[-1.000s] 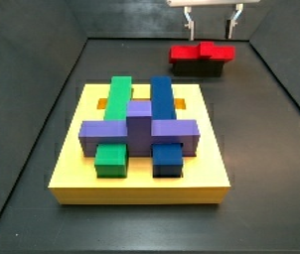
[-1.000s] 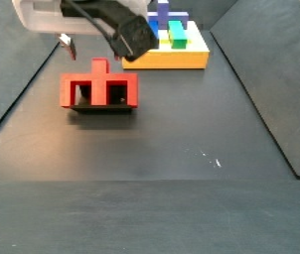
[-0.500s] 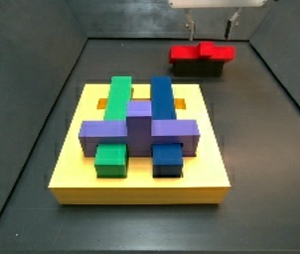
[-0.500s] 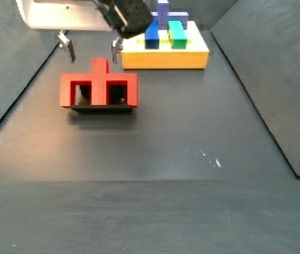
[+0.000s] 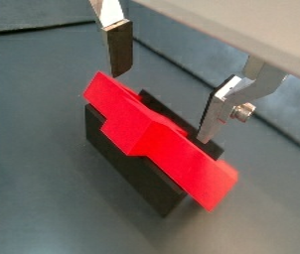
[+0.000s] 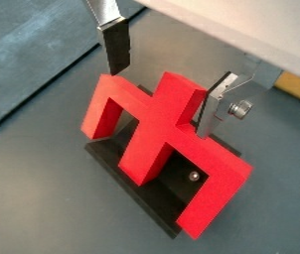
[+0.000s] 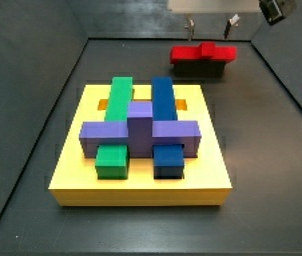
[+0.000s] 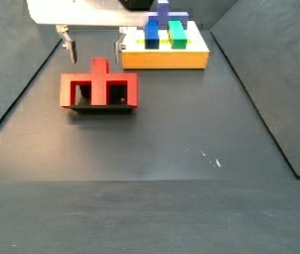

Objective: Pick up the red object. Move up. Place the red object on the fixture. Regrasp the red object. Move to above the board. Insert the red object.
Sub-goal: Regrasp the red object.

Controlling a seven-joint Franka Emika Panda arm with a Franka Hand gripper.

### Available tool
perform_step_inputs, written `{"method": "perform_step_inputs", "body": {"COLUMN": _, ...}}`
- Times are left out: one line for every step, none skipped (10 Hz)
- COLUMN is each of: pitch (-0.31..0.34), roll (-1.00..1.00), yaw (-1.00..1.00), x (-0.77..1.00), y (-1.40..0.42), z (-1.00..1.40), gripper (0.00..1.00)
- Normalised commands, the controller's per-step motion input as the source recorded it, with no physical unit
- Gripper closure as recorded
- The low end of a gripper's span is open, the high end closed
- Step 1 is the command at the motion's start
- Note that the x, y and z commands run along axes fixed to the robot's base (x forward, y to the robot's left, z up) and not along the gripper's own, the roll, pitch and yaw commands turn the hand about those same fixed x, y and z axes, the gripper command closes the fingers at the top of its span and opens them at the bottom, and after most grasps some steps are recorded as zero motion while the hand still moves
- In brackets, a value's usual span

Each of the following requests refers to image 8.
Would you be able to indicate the green rectangular block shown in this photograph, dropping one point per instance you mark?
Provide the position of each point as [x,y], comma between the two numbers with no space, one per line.
[176,35]

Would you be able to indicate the blue rectangular block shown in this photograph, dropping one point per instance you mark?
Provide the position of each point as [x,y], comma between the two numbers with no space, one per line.
[151,36]

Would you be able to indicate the purple cross-shaped block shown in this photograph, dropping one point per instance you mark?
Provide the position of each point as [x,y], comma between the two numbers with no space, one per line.
[163,15]

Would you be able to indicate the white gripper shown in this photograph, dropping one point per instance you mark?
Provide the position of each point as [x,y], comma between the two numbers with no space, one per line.
[113,13]

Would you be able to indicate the red E-shaped block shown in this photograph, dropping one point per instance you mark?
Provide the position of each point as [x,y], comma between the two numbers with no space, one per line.
[99,80]

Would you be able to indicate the yellow wooden board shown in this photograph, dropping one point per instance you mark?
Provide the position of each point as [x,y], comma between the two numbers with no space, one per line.
[135,57]

